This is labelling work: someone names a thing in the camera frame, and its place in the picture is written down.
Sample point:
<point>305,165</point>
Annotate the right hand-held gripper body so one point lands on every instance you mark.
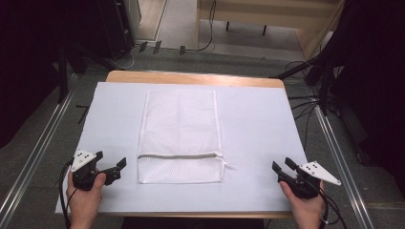
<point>305,179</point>

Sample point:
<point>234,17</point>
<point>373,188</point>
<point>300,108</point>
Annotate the white table sheet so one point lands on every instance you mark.
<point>254,133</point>

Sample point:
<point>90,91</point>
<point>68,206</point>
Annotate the black cabinet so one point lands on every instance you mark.
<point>116,27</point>

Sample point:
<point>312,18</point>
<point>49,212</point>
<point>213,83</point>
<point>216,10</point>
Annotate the black stand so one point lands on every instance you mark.
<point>63,73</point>
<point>318,76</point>

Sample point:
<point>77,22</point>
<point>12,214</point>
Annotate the wooden furniture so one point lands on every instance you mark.
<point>264,19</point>

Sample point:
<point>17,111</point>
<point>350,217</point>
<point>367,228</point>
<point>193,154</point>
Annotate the wooden table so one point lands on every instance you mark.
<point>194,78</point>

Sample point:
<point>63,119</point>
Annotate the white mesh laundry bag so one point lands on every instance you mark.
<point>180,136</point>

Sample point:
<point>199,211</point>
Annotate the person's left hand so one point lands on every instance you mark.
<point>85,198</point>

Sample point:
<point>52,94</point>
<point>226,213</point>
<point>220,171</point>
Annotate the metal floor rail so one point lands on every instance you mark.
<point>340,162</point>
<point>31,159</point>

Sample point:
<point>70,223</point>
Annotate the black curtain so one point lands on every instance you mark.
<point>25,66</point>
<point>375,82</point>

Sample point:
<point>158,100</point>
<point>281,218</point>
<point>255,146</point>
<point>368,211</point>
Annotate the person's right hand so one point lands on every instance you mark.
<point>304,208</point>

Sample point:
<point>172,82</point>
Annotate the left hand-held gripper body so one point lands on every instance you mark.
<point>83,171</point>

